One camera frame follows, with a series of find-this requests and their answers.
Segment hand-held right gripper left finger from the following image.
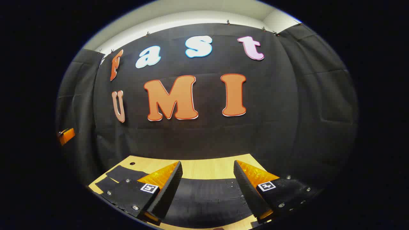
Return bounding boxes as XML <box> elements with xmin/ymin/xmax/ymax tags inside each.
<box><xmin>100</xmin><ymin>161</ymin><xmax>183</xmax><ymax>224</ymax></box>

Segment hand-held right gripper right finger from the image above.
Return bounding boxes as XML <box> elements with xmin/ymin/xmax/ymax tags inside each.
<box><xmin>233</xmin><ymin>160</ymin><xmax>321</xmax><ymax>224</ymax></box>

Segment black jeans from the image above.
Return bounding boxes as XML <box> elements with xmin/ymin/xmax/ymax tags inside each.
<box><xmin>95</xmin><ymin>165</ymin><xmax>256</xmax><ymax>229</ymax></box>

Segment black backdrop cloth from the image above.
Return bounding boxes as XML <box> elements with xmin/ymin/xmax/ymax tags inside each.
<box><xmin>55</xmin><ymin>23</ymin><xmax>359</xmax><ymax>192</ymax></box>

